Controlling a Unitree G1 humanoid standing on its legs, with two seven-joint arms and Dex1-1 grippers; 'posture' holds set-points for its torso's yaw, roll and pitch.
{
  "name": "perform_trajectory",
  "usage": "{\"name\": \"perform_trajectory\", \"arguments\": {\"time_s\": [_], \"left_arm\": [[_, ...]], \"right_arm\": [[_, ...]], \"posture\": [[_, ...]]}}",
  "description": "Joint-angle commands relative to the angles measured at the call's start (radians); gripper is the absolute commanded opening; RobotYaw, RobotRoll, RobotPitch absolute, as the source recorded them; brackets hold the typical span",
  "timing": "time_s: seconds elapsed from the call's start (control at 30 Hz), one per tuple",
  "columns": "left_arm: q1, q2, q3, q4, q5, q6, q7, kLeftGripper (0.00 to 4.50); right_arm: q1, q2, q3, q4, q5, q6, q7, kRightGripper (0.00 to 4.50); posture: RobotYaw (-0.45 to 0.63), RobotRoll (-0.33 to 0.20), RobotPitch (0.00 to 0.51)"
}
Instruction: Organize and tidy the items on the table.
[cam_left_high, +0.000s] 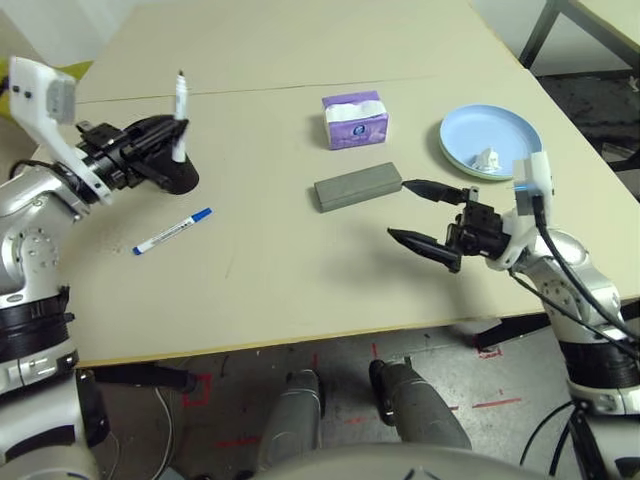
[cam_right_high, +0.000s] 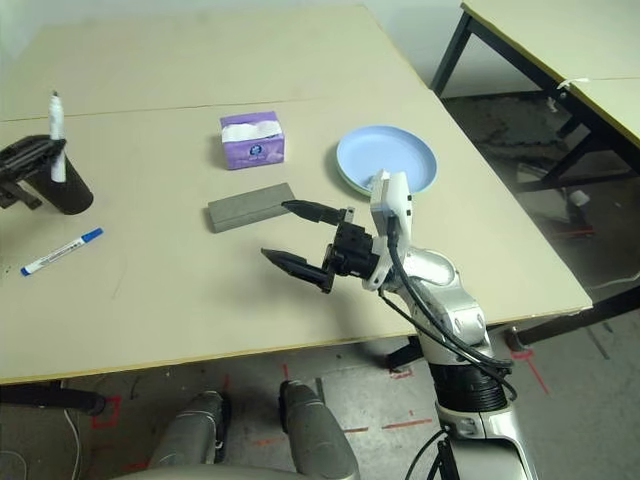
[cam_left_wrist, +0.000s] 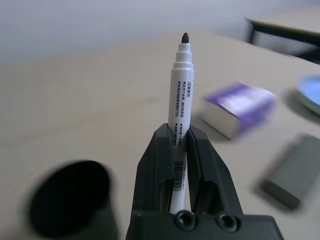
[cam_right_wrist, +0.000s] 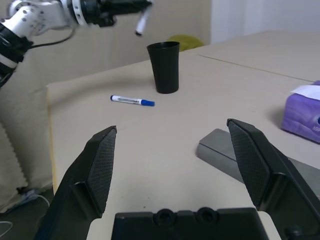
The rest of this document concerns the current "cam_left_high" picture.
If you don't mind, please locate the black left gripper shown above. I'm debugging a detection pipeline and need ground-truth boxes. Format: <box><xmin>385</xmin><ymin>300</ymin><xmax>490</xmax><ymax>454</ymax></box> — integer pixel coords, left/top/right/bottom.
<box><xmin>73</xmin><ymin>114</ymin><xmax>190</xmax><ymax>191</ymax></box>

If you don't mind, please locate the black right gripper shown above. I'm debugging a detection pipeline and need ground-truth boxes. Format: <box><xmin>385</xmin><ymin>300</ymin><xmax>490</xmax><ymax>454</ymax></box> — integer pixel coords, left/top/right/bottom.
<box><xmin>387</xmin><ymin>178</ymin><xmax>515</xmax><ymax>275</ymax></box>

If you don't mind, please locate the white marker black tip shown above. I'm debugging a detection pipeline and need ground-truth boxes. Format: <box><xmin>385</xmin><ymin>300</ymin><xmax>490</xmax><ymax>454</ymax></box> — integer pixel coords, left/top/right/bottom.
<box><xmin>172</xmin><ymin>69</ymin><xmax>191</xmax><ymax>164</ymax></box>

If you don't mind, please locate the white paper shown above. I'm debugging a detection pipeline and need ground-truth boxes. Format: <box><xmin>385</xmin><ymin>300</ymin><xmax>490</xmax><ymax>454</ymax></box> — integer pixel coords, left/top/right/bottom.
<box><xmin>469</xmin><ymin>147</ymin><xmax>504</xmax><ymax>171</ymax></box>

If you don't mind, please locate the grey glasses case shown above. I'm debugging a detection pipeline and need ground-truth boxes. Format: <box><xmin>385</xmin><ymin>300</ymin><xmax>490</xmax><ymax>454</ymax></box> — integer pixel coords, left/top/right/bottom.
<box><xmin>313</xmin><ymin>161</ymin><xmax>404</xmax><ymax>215</ymax></box>

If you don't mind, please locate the white marker blue cap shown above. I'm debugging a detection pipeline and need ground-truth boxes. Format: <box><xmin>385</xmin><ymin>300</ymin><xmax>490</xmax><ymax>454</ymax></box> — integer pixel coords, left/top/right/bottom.
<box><xmin>132</xmin><ymin>207</ymin><xmax>214</xmax><ymax>256</ymax></box>

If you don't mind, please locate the blue plate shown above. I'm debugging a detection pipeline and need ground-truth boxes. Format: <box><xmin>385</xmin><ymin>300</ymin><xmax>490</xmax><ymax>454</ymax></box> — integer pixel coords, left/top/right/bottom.
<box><xmin>439</xmin><ymin>103</ymin><xmax>544</xmax><ymax>179</ymax></box>

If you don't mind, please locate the black plastic cup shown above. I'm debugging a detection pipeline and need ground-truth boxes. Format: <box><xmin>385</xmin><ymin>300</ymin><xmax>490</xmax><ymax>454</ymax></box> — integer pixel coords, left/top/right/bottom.
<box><xmin>149</xmin><ymin>113</ymin><xmax>200</xmax><ymax>196</ymax></box>

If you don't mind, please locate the green plate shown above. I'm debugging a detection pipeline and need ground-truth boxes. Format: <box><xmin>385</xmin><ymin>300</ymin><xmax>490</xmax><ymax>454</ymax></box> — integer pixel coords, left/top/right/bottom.
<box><xmin>439</xmin><ymin>144</ymin><xmax>516</xmax><ymax>181</ymax></box>

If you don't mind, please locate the purple tissue pack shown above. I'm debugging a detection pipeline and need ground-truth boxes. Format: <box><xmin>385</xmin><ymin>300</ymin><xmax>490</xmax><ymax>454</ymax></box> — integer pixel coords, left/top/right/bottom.
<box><xmin>321</xmin><ymin>90</ymin><xmax>390</xmax><ymax>151</ymax></box>

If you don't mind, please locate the black table foot bar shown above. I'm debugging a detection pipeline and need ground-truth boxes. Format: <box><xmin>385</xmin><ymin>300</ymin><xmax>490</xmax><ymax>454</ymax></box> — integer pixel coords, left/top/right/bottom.
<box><xmin>77</xmin><ymin>363</ymin><xmax>197</xmax><ymax>394</ymax></box>
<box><xmin>474</xmin><ymin>312</ymin><xmax>559</xmax><ymax>351</ymax></box>

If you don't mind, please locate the grey robot right leg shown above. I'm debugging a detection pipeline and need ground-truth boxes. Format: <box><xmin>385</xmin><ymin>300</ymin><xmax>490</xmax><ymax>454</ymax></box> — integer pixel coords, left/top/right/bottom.
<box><xmin>368</xmin><ymin>357</ymin><xmax>474</xmax><ymax>451</ymax></box>

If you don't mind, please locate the grey robot leg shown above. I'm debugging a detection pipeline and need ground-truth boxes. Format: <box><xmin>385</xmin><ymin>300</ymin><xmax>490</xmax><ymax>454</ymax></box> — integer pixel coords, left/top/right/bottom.
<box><xmin>257</xmin><ymin>368</ymin><xmax>326</xmax><ymax>466</ymax></box>
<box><xmin>368</xmin><ymin>357</ymin><xmax>474</xmax><ymax>451</ymax></box>

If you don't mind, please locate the grey robot left leg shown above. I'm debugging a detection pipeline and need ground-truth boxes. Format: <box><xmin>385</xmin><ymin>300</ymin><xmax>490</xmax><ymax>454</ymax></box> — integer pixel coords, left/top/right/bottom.
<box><xmin>257</xmin><ymin>368</ymin><xmax>326</xmax><ymax>466</ymax></box>

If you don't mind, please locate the light grey robot torso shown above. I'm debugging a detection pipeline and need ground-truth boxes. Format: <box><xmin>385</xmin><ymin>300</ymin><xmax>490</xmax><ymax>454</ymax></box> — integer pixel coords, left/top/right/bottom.
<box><xmin>149</xmin><ymin>442</ymin><xmax>551</xmax><ymax>480</ymax></box>

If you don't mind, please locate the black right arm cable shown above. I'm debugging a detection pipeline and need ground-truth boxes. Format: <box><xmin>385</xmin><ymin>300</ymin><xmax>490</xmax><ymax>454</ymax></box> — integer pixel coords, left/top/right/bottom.
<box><xmin>532</xmin><ymin>194</ymin><xmax>640</xmax><ymax>361</ymax></box>

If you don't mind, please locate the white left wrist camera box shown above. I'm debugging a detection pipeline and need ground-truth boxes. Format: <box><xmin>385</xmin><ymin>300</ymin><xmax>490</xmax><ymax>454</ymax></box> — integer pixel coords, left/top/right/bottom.
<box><xmin>8</xmin><ymin>55</ymin><xmax>114</xmax><ymax>206</ymax></box>

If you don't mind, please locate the beige table black frame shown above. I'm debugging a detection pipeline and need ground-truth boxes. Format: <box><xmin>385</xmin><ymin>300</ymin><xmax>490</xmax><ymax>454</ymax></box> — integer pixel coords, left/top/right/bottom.
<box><xmin>518</xmin><ymin>0</ymin><xmax>640</xmax><ymax>174</ymax></box>

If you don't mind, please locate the thin black hanging cable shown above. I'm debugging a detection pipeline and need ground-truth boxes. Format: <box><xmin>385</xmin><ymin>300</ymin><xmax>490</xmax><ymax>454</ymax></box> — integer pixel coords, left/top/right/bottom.
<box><xmin>519</xmin><ymin>402</ymin><xmax>609</xmax><ymax>480</ymax></box>

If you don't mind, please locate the thin white floor cable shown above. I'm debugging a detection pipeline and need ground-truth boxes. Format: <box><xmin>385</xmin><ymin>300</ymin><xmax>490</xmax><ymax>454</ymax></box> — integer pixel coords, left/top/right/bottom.
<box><xmin>153</xmin><ymin>387</ymin><xmax>175</xmax><ymax>469</ymax></box>

